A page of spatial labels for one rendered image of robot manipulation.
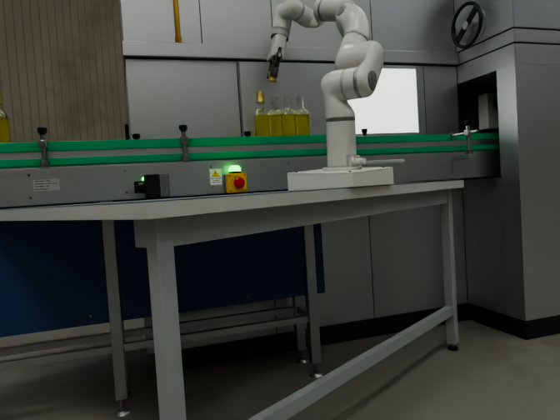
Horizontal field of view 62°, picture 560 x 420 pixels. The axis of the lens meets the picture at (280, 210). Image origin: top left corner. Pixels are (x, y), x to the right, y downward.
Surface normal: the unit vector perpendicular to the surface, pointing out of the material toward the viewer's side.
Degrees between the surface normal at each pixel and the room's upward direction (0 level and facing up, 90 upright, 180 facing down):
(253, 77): 90
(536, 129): 90
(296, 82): 90
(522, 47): 90
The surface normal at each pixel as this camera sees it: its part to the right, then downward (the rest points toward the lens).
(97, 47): 0.75, -0.02
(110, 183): 0.30, 0.02
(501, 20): -0.95, 0.07
